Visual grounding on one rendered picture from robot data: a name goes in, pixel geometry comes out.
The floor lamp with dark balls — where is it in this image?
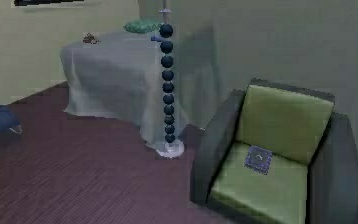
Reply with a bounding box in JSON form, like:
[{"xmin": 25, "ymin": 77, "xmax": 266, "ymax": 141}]
[{"xmin": 155, "ymin": 0, "xmax": 185, "ymax": 159}]

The small brown object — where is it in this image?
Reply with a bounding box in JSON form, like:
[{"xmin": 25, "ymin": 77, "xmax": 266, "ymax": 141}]
[{"xmin": 82, "ymin": 32, "xmax": 101, "ymax": 45}]

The grey armchair with green cushions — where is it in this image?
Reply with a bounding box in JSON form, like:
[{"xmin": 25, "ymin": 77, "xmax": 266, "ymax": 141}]
[{"xmin": 189, "ymin": 78, "xmax": 358, "ymax": 224}]

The table with grey cloth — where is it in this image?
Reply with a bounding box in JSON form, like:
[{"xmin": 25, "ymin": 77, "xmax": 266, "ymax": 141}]
[{"xmin": 60, "ymin": 30, "xmax": 221, "ymax": 150}]

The dark framed wall picture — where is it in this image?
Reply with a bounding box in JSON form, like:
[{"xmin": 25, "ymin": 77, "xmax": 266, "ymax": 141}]
[{"xmin": 13, "ymin": 0, "xmax": 85, "ymax": 7}]

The green crumpled object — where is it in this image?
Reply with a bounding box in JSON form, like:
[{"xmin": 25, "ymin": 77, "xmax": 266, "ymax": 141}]
[{"xmin": 123, "ymin": 18, "xmax": 163, "ymax": 35}]

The blue patterned square on armchair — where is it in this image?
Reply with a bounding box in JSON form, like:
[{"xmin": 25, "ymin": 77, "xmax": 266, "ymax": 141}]
[{"xmin": 243, "ymin": 145, "xmax": 274, "ymax": 176}]

